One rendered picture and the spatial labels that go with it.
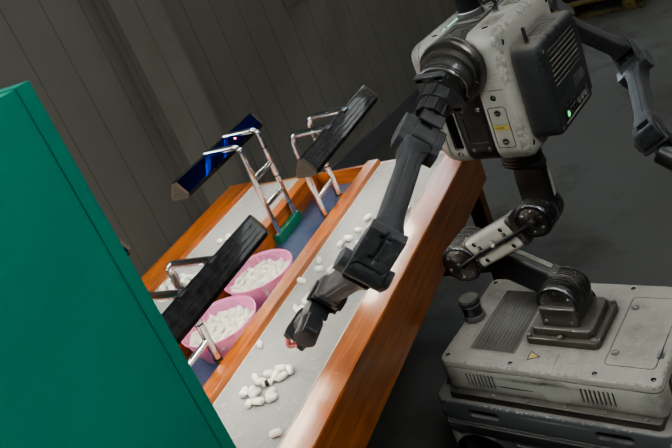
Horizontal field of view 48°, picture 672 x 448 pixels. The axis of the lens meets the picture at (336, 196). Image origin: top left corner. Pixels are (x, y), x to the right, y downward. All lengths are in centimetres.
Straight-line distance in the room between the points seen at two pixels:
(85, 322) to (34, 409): 15
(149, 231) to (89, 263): 286
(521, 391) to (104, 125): 254
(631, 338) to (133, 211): 265
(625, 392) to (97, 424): 140
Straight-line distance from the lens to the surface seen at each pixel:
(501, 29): 180
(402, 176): 154
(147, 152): 415
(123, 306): 132
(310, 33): 516
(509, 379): 232
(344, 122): 274
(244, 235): 216
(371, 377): 208
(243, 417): 209
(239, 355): 229
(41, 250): 122
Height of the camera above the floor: 191
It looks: 22 degrees down
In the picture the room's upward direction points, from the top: 23 degrees counter-clockwise
